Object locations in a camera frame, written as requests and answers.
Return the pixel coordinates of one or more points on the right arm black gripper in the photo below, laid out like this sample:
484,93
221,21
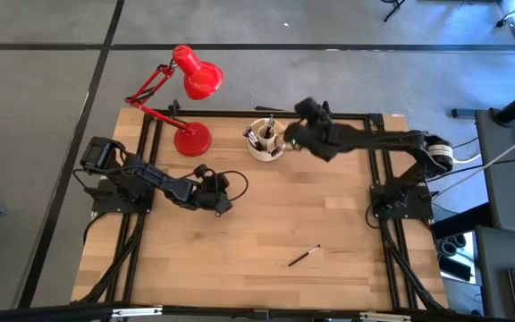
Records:
324,141

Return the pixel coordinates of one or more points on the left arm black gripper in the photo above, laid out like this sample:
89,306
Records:
210,194

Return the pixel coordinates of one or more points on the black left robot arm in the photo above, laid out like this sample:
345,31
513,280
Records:
150,179

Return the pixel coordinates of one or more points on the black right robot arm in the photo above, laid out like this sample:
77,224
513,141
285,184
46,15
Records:
382,141

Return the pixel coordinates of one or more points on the white ribbed brush holder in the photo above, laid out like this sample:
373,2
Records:
262,156

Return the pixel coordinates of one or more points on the red desk lamp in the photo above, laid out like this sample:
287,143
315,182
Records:
199,78

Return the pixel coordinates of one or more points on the black chair base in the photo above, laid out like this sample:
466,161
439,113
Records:
394,9

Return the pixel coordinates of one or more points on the black headphones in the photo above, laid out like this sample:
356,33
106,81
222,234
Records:
450,246

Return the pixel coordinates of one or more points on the black phone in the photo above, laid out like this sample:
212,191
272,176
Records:
454,268

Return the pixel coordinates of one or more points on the grey desk with keyboard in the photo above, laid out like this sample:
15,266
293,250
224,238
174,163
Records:
494,277

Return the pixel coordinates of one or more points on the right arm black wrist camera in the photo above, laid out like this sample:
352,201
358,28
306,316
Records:
310,109

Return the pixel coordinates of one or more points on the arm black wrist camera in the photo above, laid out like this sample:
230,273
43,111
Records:
201,171
310,109

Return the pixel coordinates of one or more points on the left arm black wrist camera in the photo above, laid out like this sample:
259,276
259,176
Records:
201,171

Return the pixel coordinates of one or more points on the black aluminium table frame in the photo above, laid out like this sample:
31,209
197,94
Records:
222,112

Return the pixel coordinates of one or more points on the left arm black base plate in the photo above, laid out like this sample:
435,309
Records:
114,203

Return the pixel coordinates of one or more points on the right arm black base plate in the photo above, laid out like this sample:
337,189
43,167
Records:
411,205

